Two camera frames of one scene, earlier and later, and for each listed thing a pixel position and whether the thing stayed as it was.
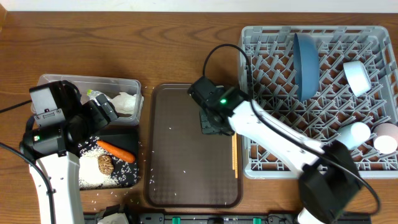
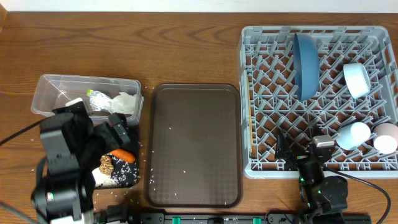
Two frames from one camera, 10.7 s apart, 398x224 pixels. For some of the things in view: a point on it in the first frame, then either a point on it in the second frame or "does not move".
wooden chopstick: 234,154 -> 249,106
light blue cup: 354,134 does not move
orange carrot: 124,156 does not move
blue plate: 307,65 does not move
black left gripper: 103,117 -> 115,139
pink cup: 385,137 does not move
